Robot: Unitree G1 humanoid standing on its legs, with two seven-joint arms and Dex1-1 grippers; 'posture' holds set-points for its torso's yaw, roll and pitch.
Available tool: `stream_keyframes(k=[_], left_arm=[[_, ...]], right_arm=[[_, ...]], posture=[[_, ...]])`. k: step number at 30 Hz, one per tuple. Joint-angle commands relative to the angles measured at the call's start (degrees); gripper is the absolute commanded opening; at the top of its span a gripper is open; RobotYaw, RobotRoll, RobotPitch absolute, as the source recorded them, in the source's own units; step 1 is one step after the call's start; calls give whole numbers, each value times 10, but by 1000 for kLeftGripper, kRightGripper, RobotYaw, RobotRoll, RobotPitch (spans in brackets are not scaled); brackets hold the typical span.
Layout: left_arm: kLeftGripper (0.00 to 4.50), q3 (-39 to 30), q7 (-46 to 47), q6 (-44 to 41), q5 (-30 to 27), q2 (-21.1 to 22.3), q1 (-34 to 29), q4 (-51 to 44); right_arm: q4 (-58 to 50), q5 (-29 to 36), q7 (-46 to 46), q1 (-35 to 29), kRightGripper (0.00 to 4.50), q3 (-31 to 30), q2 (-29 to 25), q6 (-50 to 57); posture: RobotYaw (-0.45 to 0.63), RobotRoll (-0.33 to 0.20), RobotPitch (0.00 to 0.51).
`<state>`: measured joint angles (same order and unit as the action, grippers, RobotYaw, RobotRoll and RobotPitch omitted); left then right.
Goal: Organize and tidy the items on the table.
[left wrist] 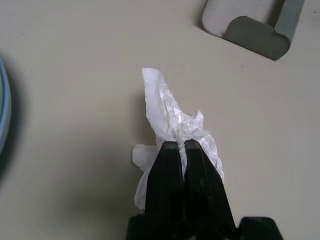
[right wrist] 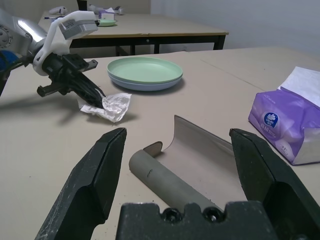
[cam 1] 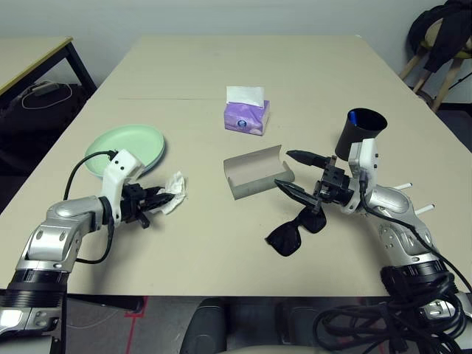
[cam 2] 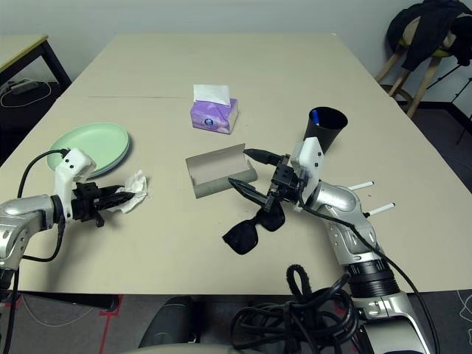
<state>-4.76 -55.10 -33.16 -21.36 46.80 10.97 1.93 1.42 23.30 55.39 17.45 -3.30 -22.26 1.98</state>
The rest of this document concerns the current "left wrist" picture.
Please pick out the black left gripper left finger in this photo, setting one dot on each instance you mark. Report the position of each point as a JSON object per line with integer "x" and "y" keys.
{"x": 165, "y": 180}

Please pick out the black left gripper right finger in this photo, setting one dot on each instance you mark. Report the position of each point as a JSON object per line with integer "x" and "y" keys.
{"x": 202, "y": 185}

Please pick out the white tissue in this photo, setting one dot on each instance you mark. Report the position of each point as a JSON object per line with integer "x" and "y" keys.
{"x": 160, "y": 107}

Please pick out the grey glasses case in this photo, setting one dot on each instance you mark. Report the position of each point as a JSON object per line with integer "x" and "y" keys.
{"x": 252, "y": 35}

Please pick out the blue plastic plate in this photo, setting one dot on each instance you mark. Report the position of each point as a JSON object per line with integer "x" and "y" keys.
{"x": 6, "y": 112}

